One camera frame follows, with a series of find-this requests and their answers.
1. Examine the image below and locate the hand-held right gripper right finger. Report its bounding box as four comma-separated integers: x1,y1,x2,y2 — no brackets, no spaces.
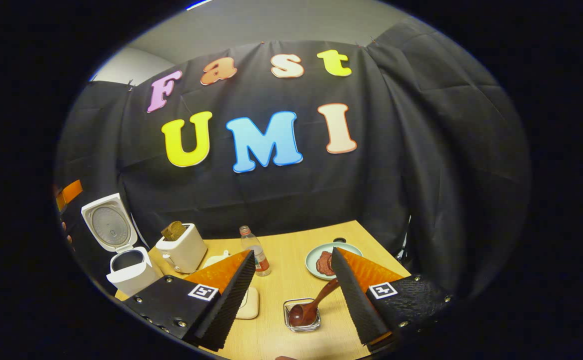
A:
330,247,455,352

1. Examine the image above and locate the black backdrop cloth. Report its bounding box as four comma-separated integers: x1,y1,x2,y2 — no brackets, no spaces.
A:
54,17,531,301

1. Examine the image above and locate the white toaster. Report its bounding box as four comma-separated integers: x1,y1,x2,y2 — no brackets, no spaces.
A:
155,222,208,274

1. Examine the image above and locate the brown bread slice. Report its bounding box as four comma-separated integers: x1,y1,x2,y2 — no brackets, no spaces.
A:
160,220,188,242

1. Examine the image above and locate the brown wooden spoon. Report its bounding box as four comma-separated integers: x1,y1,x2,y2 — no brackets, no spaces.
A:
288,278,341,328

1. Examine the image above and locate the light green plate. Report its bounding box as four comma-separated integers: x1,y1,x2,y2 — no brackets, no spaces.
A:
305,242,363,280

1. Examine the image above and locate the clear plastic water bottle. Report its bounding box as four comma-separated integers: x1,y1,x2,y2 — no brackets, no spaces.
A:
239,225,272,277

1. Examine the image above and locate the clear square chopstick holder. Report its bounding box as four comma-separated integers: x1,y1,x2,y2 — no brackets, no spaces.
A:
283,297,321,333

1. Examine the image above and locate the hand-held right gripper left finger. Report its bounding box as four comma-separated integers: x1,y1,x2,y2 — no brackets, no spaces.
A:
121,250,256,352

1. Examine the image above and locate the clear glass dish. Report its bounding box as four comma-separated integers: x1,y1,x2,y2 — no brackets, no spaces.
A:
235,286,261,321

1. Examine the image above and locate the white rice cooker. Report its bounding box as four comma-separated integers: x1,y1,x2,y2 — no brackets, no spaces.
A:
80,193,165,297

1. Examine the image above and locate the white divided bean dish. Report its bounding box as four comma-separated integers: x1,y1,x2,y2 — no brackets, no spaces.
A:
203,249,232,269

